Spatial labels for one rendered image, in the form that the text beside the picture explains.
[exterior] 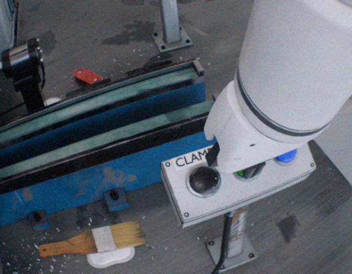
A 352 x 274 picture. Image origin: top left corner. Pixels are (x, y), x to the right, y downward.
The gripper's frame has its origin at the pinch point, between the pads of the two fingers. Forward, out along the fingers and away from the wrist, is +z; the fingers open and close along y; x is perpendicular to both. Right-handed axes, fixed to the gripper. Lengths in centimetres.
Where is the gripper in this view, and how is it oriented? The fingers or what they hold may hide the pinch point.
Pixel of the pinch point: (250, 158)
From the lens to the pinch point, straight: 48.2
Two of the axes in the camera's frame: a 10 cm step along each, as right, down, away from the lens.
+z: -0.4, 3.5, 9.4
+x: 3.3, 8.9, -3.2
